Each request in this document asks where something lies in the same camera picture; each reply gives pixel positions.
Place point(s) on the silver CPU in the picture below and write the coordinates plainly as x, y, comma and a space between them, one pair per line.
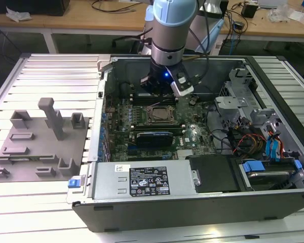
162, 114

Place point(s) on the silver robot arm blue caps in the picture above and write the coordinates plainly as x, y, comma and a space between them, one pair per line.
167, 33

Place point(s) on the CPU socket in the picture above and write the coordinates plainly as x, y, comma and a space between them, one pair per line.
148, 121

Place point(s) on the silver coin cell battery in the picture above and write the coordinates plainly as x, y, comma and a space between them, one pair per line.
192, 102

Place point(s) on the green motherboard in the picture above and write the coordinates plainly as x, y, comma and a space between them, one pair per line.
195, 119

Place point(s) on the black graphics card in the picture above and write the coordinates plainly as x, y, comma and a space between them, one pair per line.
154, 139

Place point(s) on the silver chipset heatsink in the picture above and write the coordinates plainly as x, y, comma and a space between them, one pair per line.
185, 154

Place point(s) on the silver metal disk bay cage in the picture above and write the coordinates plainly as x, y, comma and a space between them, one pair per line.
230, 102

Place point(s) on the small dark adapter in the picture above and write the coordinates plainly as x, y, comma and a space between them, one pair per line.
238, 25

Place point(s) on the grey power supply unit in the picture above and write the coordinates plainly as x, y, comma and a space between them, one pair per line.
106, 177

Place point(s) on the black plastic shroud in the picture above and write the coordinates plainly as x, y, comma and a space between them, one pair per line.
212, 174

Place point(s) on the black power adapter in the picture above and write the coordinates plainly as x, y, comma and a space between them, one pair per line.
249, 10

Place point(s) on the blue case release latch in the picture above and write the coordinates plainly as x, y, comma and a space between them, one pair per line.
74, 182

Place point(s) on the black open PC case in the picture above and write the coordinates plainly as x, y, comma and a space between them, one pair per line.
167, 215

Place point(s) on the grey printed parts rack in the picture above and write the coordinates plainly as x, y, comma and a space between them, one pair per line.
40, 149

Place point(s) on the clear plastic bag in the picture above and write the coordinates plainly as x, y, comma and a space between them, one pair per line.
277, 12

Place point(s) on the flat grey device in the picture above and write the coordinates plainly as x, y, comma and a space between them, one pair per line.
272, 3

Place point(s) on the hard disk in blue carrier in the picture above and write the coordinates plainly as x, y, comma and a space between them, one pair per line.
268, 178

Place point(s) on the green RAM stick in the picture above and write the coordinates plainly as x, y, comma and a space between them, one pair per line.
28, 158

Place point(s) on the large black equipment box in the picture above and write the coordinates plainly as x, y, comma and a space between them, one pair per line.
28, 6

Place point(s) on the crumpled white paper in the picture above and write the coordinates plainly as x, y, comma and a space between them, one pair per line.
17, 15

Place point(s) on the white cardboard box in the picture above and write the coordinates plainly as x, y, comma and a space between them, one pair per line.
297, 16

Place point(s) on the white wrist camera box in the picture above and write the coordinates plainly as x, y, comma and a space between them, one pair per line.
183, 87

